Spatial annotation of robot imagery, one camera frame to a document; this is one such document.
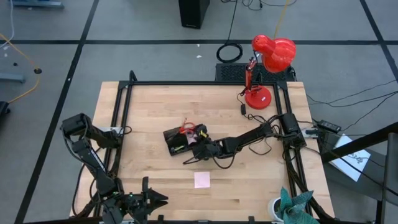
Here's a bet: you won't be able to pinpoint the black camera stand beam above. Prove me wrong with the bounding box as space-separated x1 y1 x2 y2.
320 121 398 224

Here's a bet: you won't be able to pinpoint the black mesh desk organizer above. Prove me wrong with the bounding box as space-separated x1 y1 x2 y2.
163 123 209 157

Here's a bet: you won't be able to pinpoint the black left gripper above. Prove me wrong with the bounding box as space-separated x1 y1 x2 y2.
124 176 169 216

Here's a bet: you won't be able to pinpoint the black lamp power cable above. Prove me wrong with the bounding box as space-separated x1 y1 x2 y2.
236 91 280 156

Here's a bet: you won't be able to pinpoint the white paper sheet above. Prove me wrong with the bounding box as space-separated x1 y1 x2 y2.
329 133 372 183

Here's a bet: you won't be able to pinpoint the white plant pot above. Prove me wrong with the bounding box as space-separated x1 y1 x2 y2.
267 197 285 222

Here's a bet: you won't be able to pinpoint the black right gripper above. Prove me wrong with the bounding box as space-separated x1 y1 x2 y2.
186 124 222 161

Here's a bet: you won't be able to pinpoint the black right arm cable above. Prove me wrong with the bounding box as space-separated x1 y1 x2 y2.
182 148 239 170

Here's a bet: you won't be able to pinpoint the red desk lamp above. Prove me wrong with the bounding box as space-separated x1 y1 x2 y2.
244 34 297 110

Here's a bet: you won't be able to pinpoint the black power adapter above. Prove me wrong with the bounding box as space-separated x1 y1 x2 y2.
318 119 342 133

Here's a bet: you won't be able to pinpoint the teal cloth in cup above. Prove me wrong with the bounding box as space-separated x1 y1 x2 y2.
275 186 321 224

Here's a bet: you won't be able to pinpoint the black computer tower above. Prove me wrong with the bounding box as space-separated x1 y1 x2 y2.
178 0 211 30

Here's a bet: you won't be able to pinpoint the black coiled cable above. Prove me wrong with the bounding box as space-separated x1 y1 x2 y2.
216 0 244 64

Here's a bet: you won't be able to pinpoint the red-handled scissors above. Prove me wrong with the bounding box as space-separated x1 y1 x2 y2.
178 117 197 135

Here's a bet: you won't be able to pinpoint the black perforated metal case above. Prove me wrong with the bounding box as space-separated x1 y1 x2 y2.
215 62 297 83

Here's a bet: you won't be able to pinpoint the grey metal foot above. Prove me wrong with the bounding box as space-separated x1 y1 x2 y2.
0 73 27 84
12 0 65 9

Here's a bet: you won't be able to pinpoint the yellow cable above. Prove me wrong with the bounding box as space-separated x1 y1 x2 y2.
0 32 42 104
272 0 290 40

